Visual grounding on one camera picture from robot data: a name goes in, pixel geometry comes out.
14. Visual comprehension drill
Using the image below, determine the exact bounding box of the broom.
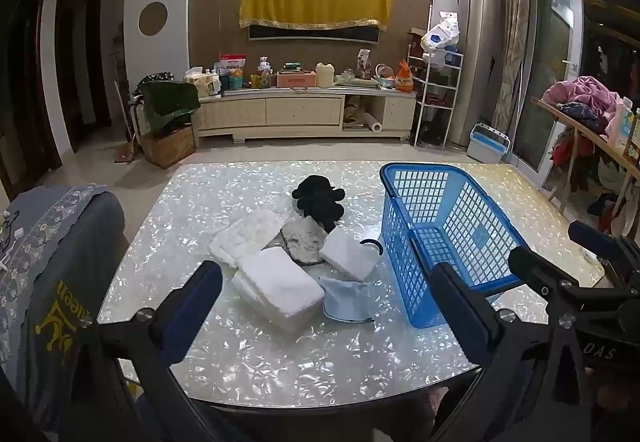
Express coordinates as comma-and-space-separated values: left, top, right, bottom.
114, 81, 136, 164

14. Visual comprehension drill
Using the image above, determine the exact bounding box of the light blue face mask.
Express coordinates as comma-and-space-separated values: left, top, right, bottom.
319, 276, 381, 324

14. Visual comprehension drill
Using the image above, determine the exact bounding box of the pink clothes pile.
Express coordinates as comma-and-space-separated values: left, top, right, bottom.
542, 76, 621, 123

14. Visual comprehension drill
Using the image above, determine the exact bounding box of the pink box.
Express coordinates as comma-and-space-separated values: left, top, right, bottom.
276, 71, 317, 88

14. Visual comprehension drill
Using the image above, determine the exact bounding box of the grey embroidered chair cover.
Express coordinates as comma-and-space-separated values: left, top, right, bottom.
0, 184, 126, 442

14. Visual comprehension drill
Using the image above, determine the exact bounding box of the patterned curtain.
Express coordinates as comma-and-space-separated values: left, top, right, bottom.
492, 0, 531, 128

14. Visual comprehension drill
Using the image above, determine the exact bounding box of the white towel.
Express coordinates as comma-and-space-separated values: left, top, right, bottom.
231, 247, 326, 334

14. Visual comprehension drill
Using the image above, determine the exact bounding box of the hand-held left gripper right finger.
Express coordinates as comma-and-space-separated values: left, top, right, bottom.
427, 263, 596, 442

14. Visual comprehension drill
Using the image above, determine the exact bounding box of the grey and white cloth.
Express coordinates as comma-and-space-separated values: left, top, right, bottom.
280, 217, 328, 266

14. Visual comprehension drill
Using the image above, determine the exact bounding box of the cardboard box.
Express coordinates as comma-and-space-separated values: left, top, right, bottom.
139, 124, 197, 168

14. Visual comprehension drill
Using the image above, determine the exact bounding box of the orange bag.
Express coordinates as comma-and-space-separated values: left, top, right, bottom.
395, 61, 415, 93

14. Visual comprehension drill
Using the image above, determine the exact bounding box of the black plush cloth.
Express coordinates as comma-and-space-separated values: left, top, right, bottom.
291, 175, 347, 233

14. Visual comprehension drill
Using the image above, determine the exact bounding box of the glass sliding door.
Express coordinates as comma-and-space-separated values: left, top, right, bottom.
515, 0, 586, 173

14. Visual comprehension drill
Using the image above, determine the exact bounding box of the white metal rack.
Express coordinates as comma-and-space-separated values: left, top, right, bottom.
407, 39, 463, 148

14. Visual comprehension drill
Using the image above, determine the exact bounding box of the cream television cabinet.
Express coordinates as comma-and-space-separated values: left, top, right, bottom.
192, 89, 418, 145

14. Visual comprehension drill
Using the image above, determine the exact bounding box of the tissue pack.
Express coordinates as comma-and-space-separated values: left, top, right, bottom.
184, 67, 221, 98

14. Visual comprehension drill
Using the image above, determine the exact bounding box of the red and white bag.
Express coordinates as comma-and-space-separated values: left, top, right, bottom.
219, 54, 248, 75

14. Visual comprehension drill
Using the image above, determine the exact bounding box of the white fluffy cloth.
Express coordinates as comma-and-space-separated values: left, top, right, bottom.
207, 211, 287, 270

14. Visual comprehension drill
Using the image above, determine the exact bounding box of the black wall television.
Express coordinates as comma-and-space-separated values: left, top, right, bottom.
248, 19, 381, 44

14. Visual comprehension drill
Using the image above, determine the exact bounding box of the standing air conditioner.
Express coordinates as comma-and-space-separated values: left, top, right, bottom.
450, 0, 503, 148

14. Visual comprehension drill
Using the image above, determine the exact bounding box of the dark green bag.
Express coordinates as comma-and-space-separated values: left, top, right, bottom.
134, 74, 201, 133

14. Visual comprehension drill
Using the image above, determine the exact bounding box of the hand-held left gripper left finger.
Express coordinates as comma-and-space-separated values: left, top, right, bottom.
65, 260, 224, 442

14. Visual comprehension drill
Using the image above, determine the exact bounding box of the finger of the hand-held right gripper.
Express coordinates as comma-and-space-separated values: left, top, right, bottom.
567, 220, 640, 269
507, 246, 588, 323

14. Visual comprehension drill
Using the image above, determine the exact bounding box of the blue plastic basket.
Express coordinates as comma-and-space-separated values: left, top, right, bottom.
379, 163, 531, 329

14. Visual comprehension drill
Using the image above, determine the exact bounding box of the white plastic bag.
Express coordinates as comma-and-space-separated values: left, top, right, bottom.
421, 11, 461, 55

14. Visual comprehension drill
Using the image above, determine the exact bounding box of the blue and white cooler box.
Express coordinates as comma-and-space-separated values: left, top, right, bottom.
467, 123, 511, 163

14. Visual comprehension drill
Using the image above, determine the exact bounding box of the white bottle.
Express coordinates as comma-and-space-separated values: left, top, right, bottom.
612, 97, 635, 153

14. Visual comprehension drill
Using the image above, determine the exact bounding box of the wooden side table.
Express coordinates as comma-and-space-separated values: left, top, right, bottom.
531, 97, 640, 223

